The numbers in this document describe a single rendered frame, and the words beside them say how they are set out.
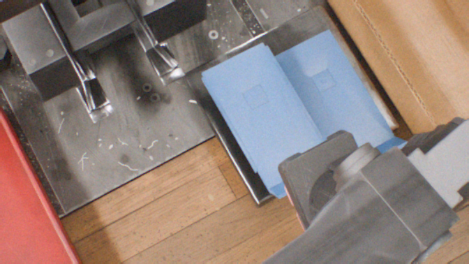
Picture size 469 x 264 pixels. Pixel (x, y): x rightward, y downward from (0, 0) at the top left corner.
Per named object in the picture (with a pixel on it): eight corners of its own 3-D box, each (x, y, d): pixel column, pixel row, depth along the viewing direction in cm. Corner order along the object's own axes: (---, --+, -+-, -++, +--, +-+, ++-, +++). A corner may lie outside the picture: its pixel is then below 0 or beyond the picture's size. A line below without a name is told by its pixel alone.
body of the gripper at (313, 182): (342, 126, 78) (378, 139, 71) (384, 227, 80) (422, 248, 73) (277, 160, 77) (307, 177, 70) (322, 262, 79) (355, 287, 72)
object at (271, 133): (277, 206, 86) (279, 198, 84) (201, 74, 90) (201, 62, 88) (339, 172, 88) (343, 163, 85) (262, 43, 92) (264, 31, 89)
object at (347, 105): (345, 183, 92) (349, 176, 89) (271, 59, 95) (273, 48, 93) (403, 151, 93) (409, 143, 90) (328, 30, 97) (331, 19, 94)
